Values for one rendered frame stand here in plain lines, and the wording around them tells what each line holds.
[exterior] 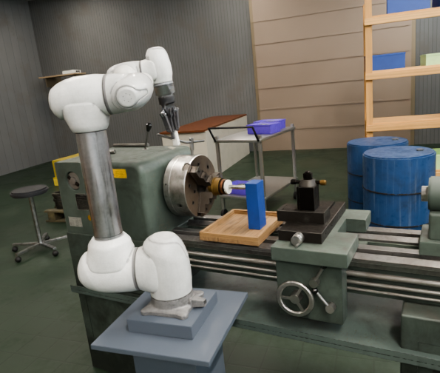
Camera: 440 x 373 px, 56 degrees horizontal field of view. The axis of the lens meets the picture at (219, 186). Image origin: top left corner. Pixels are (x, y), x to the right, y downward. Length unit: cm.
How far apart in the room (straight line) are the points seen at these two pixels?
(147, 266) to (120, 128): 945
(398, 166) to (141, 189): 221
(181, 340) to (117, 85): 86
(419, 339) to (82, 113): 143
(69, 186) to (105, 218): 88
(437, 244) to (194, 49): 850
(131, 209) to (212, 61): 775
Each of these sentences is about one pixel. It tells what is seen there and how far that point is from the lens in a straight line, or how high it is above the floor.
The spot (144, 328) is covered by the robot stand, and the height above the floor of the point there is 77.
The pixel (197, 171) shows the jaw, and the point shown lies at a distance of 199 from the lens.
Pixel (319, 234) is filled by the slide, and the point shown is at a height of 97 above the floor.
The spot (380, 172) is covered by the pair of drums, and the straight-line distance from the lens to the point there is 361.
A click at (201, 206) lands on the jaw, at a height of 99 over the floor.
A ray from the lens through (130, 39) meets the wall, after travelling 1053.
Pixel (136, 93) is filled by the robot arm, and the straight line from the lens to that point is 134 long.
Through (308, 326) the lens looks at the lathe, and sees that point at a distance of 191.
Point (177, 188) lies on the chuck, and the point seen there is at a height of 111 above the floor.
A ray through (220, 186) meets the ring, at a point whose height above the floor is 109.
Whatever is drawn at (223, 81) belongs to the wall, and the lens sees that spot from 954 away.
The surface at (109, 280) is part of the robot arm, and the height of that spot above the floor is 95.
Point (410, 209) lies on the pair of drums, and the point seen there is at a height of 44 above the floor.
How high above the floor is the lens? 158
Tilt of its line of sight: 14 degrees down
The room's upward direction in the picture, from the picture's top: 6 degrees counter-clockwise
